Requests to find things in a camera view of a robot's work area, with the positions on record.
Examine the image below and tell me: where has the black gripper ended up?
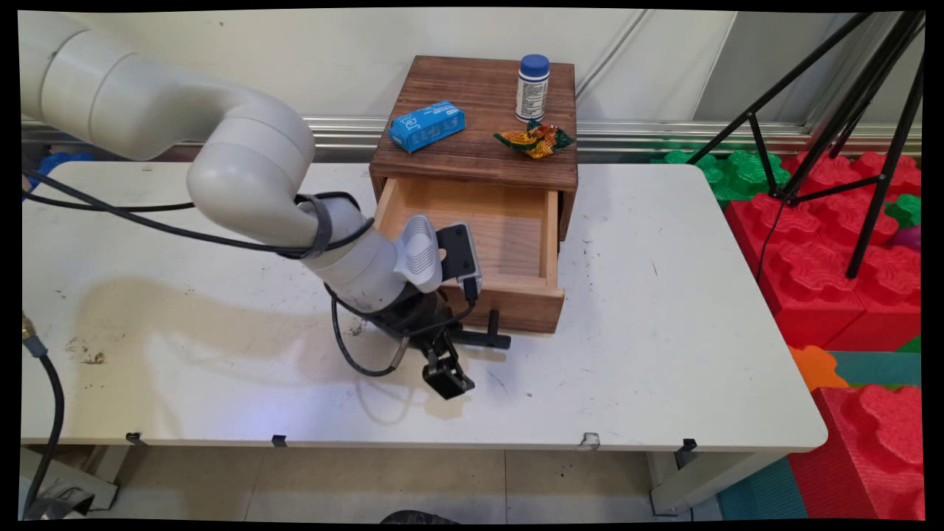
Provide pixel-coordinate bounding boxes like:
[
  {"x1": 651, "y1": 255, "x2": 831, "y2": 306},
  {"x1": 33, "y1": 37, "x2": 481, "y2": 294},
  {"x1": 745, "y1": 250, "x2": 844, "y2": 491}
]
[{"x1": 365, "y1": 286, "x2": 476, "y2": 400}]

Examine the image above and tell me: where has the dark round object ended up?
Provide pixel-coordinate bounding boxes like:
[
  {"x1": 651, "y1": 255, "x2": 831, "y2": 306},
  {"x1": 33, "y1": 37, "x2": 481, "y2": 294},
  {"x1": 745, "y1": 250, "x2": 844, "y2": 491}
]
[{"x1": 380, "y1": 510, "x2": 459, "y2": 525}]

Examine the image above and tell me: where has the small blue cardboard box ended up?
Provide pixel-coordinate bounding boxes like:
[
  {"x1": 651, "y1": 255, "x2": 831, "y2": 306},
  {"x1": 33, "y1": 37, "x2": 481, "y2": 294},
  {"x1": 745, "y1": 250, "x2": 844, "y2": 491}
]
[{"x1": 389, "y1": 101, "x2": 466, "y2": 154}]

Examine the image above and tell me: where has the crumpled colourful snack packet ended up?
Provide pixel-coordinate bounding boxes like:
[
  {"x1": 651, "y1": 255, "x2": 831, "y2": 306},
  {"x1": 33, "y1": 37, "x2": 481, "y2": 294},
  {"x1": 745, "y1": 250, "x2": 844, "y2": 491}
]
[{"x1": 493, "y1": 119, "x2": 576, "y2": 160}]

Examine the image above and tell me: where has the brown wooden drawer cabinet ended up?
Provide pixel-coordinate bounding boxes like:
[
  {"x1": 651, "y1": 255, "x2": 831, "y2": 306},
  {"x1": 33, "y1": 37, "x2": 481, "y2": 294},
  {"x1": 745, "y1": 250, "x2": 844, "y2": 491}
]
[{"x1": 369, "y1": 55, "x2": 580, "y2": 243}]

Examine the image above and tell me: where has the white table leg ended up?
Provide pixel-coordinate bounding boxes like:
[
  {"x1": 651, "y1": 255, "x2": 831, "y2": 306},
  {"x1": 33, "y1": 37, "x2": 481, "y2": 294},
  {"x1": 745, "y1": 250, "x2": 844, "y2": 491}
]
[
  {"x1": 21, "y1": 445, "x2": 120, "y2": 511},
  {"x1": 648, "y1": 451, "x2": 777, "y2": 516}
]

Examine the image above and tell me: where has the white bottle with blue cap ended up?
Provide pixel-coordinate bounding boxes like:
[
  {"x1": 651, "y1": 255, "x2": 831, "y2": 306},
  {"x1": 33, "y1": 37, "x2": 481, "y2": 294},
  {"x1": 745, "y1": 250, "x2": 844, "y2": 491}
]
[{"x1": 515, "y1": 54, "x2": 551, "y2": 123}]

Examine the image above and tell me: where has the teal foam block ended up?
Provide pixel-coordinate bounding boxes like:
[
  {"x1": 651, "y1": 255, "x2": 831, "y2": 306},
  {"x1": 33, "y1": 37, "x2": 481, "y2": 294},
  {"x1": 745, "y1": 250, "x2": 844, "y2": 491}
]
[{"x1": 718, "y1": 457, "x2": 810, "y2": 521}]

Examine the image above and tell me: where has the large green foam block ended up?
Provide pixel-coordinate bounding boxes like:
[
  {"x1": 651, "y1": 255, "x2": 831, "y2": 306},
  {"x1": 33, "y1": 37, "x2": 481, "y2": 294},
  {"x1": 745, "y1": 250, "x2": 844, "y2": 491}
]
[{"x1": 653, "y1": 150, "x2": 784, "y2": 204}]

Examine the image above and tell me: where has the orange foam piece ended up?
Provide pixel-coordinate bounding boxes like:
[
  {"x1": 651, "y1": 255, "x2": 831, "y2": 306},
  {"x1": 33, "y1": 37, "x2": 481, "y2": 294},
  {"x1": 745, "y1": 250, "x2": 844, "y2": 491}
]
[{"x1": 788, "y1": 345, "x2": 850, "y2": 392}]

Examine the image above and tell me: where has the red foam building block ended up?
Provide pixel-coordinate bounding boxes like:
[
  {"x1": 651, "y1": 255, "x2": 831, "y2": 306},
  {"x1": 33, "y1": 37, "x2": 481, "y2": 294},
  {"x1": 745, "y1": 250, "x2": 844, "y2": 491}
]
[
  {"x1": 725, "y1": 193, "x2": 897, "y2": 255},
  {"x1": 782, "y1": 151, "x2": 923, "y2": 198},
  {"x1": 788, "y1": 383, "x2": 926, "y2": 521},
  {"x1": 760, "y1": 240, "x2": 923, "y2": 352}
]

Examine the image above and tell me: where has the teal foam mat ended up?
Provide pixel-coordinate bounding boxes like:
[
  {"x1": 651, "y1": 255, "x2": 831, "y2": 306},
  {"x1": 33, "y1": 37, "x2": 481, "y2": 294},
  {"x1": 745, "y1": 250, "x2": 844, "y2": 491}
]
[{"x1": 830, "y1": 350, "x2": 923, "y2": 388}]

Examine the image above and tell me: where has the blue foam block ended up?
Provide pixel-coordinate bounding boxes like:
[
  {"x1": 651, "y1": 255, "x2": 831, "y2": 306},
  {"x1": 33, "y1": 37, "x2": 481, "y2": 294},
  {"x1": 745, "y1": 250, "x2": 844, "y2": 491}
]
[{"x1": 26, "y1": 151, "x2": 95, "y2": 196}]

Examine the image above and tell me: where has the black tripod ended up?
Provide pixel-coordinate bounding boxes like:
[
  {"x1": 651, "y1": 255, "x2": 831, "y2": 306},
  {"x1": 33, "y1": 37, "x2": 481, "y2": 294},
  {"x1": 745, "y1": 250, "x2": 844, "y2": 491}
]
[{"x1": 686, "y1": 10, "x2": 926, "y2": 280}]

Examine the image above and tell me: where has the small green foam block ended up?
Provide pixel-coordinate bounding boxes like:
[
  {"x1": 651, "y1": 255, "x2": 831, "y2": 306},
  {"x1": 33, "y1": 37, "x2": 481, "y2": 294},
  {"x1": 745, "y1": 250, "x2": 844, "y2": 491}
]
[{"x1": 884, "y1": 193, "x2": 923, "y2": 228}]

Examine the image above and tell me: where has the black camera cable loop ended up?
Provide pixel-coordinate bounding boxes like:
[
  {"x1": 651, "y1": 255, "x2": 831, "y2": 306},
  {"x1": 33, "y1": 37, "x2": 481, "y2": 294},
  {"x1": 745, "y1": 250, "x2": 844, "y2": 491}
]
[{"x1": 330, "y1": 277, "x2": 480, "y2": 378}]

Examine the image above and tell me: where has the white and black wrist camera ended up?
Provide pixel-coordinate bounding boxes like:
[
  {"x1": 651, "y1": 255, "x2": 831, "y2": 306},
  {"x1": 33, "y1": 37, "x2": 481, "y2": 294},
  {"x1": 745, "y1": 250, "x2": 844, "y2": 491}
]
[{"x1": 395, "y1": 214, "x2": 484, "y2": 305}]

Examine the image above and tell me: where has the grey cable strap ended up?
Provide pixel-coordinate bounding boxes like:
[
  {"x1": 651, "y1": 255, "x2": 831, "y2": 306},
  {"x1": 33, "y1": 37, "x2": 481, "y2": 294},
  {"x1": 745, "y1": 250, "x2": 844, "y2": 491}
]
[{"x1": 299, "y1": 193, "x2": 364, "y2": 260}]

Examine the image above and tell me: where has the aluminium wall rail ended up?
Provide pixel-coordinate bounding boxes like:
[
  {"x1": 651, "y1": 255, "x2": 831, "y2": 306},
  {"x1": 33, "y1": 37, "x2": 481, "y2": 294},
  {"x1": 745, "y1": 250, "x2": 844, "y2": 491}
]
[{"x1": 21, "y1": 112, "x2": 923, "y2": 162}]

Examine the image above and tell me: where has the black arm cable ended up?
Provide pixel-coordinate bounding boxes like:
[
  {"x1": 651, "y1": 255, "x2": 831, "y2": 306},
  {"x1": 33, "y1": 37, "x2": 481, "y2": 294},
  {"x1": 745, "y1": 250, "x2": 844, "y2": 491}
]
[{"x1": 22, "y1": 168, "x2": 377, "y2": 260}]

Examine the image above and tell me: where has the black cable with brass connector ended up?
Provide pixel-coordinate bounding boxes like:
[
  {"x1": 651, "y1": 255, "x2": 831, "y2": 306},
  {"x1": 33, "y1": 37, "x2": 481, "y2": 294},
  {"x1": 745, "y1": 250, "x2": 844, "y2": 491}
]
[{"x1": 22, "y1": 313, "x2": 67, "y2": 518}]

